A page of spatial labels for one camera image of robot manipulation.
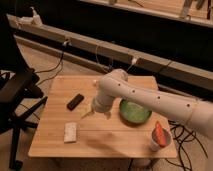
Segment white cup with carrot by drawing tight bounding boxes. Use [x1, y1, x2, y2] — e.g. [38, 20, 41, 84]
[150, 121, 171, 151]

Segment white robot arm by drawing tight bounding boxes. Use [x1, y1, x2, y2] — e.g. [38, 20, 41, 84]
[84, 69, 213, 139]

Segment black rectangular block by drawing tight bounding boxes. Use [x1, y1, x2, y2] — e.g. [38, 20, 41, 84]
[67, 94, 84, 111]

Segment wooden table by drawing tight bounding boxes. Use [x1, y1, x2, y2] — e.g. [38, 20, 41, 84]
[29, 75, 177, 158]

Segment white hanging cable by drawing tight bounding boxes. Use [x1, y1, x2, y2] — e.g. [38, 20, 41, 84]
[94, 42, 139, 75]

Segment white spray bottle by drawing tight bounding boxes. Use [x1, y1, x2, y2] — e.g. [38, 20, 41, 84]
[18, 7, 43, 27]

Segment black office chair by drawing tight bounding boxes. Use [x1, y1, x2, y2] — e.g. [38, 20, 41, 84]
[0, 11, 47, 171]

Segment black floor cables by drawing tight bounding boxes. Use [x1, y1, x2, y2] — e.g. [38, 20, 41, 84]
[164, 119, 213, 171]

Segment black cable left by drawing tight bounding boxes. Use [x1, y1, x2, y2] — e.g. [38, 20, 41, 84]
[34, 39, 72, 86]

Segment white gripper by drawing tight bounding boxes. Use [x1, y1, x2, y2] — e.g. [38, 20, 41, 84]
[81, 99, 110, 119]

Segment green ceramic bowl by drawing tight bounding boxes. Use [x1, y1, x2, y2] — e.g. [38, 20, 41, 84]
[119, 99, 152, 124]

